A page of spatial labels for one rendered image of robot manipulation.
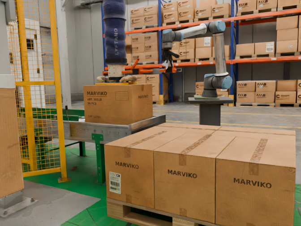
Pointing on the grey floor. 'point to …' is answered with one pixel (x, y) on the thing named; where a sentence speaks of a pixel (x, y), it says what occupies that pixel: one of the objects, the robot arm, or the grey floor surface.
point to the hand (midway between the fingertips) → (169, 69)
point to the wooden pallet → (116, 212)
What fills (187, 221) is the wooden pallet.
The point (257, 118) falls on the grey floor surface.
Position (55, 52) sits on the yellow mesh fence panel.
